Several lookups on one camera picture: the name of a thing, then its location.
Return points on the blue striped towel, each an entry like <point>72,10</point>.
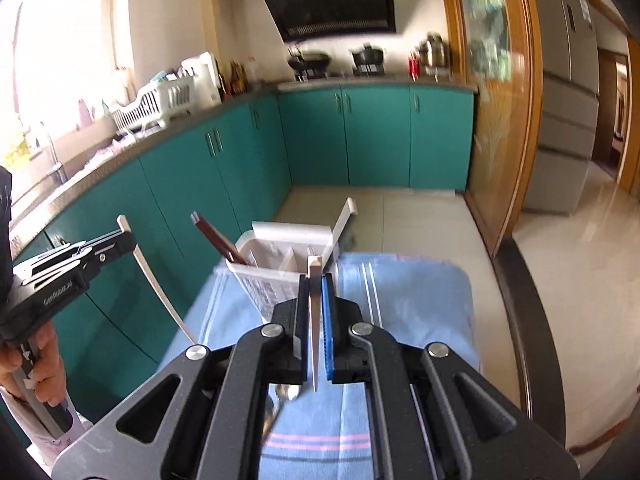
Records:
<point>415,300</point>

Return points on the metal faucet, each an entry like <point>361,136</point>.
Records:
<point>54,155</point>

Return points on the person's left hand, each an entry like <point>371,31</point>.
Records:
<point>47,365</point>

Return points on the purple bottle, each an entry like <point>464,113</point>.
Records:
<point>84,112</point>

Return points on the kitchen window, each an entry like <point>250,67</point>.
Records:
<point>65,60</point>

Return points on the dark sauce bottles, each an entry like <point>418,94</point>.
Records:
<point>236,77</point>

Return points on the white dish rack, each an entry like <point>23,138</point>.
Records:
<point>155,102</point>

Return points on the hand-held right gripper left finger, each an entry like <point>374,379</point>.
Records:
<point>300,320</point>

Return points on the white chopstick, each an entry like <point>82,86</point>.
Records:
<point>314,310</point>
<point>150,280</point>

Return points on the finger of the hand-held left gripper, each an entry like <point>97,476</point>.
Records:
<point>112,250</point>

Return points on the white kitchen appliance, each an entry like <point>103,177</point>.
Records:
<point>202,77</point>

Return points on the clear plastic oil bottle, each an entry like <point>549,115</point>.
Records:
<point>256,72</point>

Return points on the silver refrigerator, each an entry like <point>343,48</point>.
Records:
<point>565,85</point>

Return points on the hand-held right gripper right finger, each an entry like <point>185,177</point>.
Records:
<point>328,320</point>

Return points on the wooden door frame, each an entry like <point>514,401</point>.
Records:
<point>520,110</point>

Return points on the black cooking pot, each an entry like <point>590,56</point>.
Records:
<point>369,57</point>

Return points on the metal spoon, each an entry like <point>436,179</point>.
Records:
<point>287,392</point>

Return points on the white plastic utensil basket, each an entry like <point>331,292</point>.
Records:
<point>280,265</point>

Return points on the black range hood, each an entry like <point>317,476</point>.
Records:
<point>330,0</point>

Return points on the red container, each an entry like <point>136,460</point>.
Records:
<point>414,67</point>

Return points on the teal kitchen base cabinets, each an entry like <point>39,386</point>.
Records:
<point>200,170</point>

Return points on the grey kitchen countertop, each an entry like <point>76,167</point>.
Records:
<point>210,110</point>

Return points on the dark red chopstick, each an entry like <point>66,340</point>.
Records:
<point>215,240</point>
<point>225,238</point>

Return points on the black wok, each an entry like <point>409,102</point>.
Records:
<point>310,60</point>

